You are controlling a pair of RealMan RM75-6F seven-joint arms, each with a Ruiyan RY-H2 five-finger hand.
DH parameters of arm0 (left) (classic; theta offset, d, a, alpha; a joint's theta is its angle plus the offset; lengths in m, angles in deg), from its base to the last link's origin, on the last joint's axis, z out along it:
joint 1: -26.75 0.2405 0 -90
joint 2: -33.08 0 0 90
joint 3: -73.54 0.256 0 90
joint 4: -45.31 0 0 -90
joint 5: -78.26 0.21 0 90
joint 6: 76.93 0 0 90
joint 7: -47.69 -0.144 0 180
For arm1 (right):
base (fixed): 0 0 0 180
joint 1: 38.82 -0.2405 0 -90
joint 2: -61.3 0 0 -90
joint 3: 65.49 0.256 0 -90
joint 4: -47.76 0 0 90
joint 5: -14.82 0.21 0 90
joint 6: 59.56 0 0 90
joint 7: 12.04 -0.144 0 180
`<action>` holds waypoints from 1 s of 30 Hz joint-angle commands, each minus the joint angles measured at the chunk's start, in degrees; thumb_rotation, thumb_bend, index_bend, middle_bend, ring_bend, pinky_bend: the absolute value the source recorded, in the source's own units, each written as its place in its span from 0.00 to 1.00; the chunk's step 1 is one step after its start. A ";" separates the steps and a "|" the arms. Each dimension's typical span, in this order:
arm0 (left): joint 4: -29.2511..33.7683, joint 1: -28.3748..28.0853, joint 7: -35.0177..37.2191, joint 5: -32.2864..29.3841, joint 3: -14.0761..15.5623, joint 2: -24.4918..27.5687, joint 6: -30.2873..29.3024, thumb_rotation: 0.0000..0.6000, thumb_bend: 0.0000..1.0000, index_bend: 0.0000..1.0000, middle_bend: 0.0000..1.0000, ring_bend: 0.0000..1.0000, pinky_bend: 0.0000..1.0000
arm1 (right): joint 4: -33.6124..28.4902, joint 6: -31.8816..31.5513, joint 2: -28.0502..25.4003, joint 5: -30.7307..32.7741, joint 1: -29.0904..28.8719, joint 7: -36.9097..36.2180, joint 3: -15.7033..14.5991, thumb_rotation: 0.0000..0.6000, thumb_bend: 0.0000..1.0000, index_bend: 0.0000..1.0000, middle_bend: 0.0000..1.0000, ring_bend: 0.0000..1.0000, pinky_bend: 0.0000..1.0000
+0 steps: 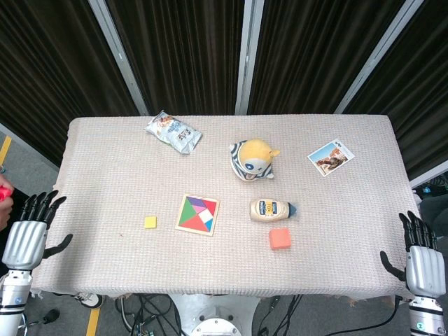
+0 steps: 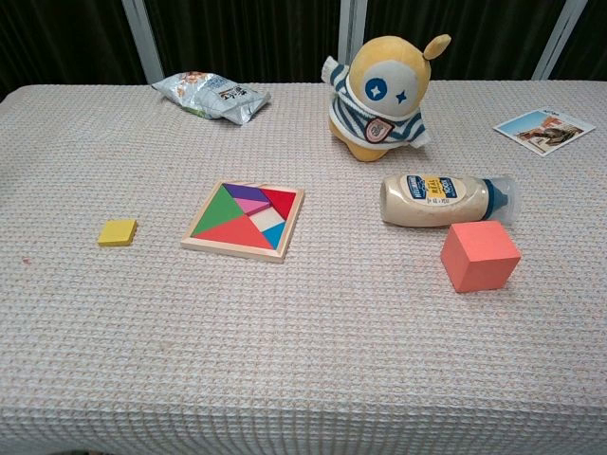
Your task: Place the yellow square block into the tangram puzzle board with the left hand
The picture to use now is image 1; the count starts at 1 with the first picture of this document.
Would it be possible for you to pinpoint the white black sneaker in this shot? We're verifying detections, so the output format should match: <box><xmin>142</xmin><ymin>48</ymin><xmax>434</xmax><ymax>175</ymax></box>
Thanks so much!
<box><xmin>74</xmin><ymin>292</ymin><xmax>104</xmax><ymax>309</ymax></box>

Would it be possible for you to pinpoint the orange foam cube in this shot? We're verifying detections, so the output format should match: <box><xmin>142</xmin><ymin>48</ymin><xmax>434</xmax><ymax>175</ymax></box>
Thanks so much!
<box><xmin>268</xmin><ymin>227</ymin><xmax>292</xmax><ymax>251</ymax></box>

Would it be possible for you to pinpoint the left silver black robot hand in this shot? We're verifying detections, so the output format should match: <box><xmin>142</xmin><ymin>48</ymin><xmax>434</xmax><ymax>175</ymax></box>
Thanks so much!
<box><xmin>1</xmin><ymin>190</ymin><xmax>74</xmax><ymax>271</ymax></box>

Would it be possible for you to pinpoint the aluminium frame post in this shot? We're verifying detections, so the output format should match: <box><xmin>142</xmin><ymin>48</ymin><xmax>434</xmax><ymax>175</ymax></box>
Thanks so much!
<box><xmin>87</xmin><ymin>0</ymin><xmax>151</xmax><ymax>117</ymax></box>
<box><xmin>334</xmin><ymin>0</ymin><xmax>426</xmax><ymax>115</ymax></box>
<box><xmin>234</xmin><ymin>0</ymin><xmax>265</xmax><ymax>116</ymax></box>

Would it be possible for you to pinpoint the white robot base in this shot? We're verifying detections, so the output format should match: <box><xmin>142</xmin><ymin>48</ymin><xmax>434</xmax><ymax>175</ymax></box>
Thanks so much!
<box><xmin>167</xmin><ymin>293</ymin><xmax>262</xmax><ymax>336</ymax></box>

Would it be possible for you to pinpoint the photo postcard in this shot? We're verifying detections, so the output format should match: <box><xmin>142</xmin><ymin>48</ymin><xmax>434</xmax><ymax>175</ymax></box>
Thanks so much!
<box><xmin>307</xmin><ymin>139</ymin><xmax>356</xmax><ymax>178</ymax></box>

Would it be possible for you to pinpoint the wooden tangram puzzle board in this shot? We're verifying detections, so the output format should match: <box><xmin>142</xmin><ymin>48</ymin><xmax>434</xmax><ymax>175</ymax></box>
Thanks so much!
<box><xmin>174</xmin><ymin>193</ymin><xmax>221</xmax><ymax>237</ymax></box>

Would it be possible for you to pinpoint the silver snack bag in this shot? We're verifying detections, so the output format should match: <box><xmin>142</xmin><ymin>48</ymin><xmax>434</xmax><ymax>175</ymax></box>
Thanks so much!
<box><xmin>144</xmin><ymin>110</ymin><xmax>204</xmax><ymax>155</ymax></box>

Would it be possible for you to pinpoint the yellow striped plush toy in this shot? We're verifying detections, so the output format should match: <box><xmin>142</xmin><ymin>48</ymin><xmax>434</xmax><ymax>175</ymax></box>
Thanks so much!
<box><xmin>228</xmin><ymin>138</ymin><xmax>281</xmax><ymax>182</ymax></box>

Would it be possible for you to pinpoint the black floor cable bundle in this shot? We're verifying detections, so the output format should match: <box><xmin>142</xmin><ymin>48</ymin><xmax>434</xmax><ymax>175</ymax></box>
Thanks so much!
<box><xmin>257</xmin><ymin>294</ymin><xmax>304</xmax><ymax>336</ymax></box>
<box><xmin>115</xmin><ymin>293</ymin><xmax>183</xmax><ymax>336</ymax></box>

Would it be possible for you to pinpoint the beige woven tablecloth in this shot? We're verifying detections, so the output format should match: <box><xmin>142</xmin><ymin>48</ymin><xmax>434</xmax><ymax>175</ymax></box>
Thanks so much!
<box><xmin>30</xmin><ymin>114</ymin><xmax>423</xmax><ymax>301</ymax></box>

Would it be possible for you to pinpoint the black equipment with cables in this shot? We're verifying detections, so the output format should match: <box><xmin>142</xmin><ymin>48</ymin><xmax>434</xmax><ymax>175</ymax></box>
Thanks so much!
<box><xmin>412</xmin><ymin>174</ymin><xmax>448</xmax><ymax>225</ymax></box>

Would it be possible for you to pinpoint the aluminium frame rail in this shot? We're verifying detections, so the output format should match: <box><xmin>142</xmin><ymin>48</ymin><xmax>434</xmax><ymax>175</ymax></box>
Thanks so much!
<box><xmin>409</xmin><ymin>170</ymin><xmax>448</xmax><ymax>189</ymax></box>

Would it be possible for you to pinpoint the mayonnaise squeeze bottle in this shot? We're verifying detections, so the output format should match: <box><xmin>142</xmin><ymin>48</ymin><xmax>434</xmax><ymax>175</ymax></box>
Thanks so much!
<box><xmin>249</xmin><ymin>198</ymin><xmax>300</xmax><ymax>223</ymax></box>

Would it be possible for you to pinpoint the dark brown curtain panel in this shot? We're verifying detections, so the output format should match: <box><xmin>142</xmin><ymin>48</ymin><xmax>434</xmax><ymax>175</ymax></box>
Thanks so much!
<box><xmin>247</xmin><ymin>0</ymin><xmax>407</xmax><ymax>116</ymax></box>
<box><xmin>0</xmin><ymin>0</ymin><xmax>141</xmax><ymax>168</ymax></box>
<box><xmin>104</xmin><ymin>0</ymin><xmax>246</xmax><ymax>116</ymax></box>
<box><xmin>344</xmin><ymin>0</ymin><xmax>448</xmax><ymax>181</ymax></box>

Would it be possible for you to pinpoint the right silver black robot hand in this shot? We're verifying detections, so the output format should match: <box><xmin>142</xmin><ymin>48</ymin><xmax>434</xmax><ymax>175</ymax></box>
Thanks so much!
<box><xmin>379</xmin><ymin>210</ymin><xmax>447</xmax><ymax>299</ymax></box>

